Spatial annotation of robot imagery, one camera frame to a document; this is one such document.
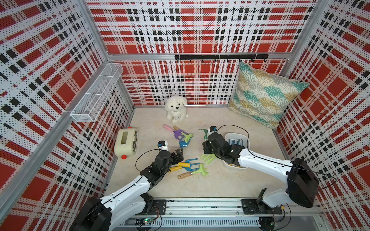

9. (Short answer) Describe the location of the black wall hook rail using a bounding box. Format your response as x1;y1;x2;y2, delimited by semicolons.
174;54;269;61

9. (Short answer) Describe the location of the cream retro toaster toy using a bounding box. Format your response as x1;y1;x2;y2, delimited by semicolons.
114;127;138;160

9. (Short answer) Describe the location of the light green rake near purple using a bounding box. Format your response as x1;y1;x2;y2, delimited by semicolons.
173;126;193;142

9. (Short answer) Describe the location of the white plush dog toy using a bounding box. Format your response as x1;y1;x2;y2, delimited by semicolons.
165;95;188;124

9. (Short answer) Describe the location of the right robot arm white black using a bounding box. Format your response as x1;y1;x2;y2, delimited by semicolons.
202;132;319;208

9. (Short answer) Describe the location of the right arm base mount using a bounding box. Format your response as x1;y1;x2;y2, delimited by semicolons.
241;188;283;215

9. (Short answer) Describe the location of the light green rake wooden handle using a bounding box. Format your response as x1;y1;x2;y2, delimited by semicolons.
177;164;209;180

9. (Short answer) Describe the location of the teal yellow patterned pillow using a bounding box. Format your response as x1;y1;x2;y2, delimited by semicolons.
227;63;310;130

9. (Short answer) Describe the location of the white wire mesh shelf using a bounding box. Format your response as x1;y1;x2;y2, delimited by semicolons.
70;63;123;122

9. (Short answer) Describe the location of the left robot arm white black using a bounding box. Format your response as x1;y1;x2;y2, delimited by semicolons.
69;148;184;231

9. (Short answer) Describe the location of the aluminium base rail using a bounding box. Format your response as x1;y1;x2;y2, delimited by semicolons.
114;198;330;231

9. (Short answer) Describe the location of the white plastic storage box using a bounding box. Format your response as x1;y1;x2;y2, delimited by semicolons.
223;132;250;169

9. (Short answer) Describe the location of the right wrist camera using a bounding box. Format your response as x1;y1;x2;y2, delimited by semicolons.
208;126;218;134

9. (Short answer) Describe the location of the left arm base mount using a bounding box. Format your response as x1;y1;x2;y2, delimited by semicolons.
138;193;167;215

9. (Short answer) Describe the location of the light green fork wooden handle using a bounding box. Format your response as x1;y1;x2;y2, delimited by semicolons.
200;154;217;165

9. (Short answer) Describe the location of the purple rake pink handle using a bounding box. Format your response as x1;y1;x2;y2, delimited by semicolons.
163;124;185;141

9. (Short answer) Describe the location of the blue rake yellow handle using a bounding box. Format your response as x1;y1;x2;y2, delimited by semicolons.
179;138;190;148
170;158;200;172
228;139;244;147

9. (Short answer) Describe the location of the dark green rake wooden handle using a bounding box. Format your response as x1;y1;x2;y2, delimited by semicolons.
199;129;208;140

